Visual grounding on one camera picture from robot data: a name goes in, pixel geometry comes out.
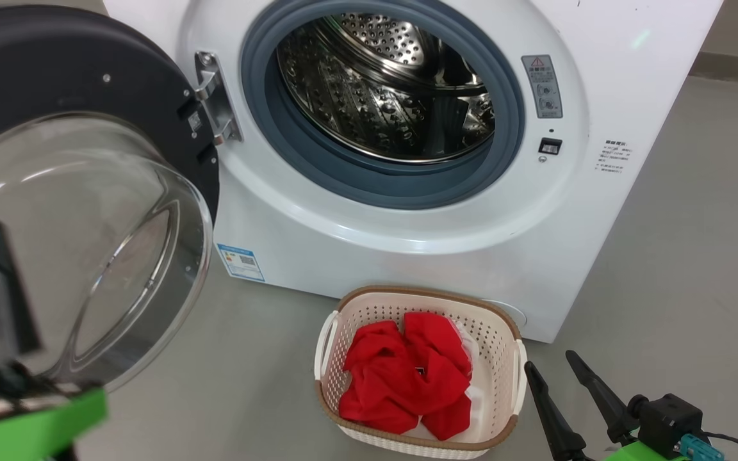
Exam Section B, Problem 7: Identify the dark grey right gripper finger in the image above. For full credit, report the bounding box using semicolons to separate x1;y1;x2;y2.
524;360;587;461
566;350;640;446

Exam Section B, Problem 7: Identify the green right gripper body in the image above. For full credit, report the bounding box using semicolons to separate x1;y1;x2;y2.
603;441;690;461

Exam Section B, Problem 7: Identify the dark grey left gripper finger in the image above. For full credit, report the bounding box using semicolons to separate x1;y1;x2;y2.
0;218;43;359

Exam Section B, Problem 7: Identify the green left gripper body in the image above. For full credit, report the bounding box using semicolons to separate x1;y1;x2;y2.
0;365;108;461

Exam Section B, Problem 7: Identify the red garment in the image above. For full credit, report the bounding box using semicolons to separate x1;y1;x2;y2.
338;312;474;441

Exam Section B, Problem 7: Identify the black round glass washer door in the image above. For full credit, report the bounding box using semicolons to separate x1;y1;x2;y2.
0;5;221;410

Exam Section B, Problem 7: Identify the cream perforated basket brown rim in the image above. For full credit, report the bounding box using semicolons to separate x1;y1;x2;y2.
315;286;529;460

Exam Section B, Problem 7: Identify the white front-load washing machine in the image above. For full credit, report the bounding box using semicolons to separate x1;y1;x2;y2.
101;0;725;343

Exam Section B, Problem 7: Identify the silver metal door hinge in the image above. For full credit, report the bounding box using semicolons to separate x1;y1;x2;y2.
194;51;243;146

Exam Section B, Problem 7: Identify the round white filter cover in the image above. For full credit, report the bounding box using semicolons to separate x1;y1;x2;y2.
481;299;528;330

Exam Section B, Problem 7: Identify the blue energy label sticker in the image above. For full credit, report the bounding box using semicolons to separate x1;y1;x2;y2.
217;242;266;282

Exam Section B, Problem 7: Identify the grey warning label plate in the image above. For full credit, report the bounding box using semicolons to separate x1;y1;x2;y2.
521;54;564;120

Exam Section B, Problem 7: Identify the black cable teal connector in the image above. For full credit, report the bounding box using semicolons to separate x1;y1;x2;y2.
680;432;738;461

